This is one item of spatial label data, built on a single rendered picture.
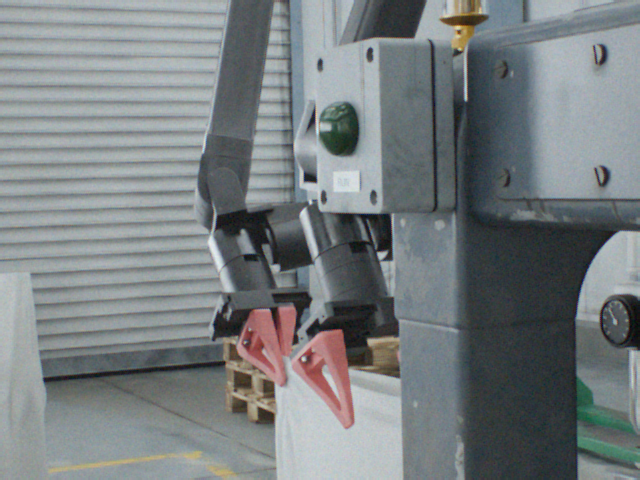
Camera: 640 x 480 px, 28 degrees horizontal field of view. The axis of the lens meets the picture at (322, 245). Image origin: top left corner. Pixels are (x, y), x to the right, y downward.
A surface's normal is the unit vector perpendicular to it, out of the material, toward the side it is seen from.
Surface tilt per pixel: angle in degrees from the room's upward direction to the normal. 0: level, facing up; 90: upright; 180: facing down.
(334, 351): 82
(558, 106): 90
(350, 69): 90
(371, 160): 90
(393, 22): 95
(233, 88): 63
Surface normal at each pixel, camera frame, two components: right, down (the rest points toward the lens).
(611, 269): -0.90, 0.04
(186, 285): 0.44, 0.07
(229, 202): 0.14, -0.40
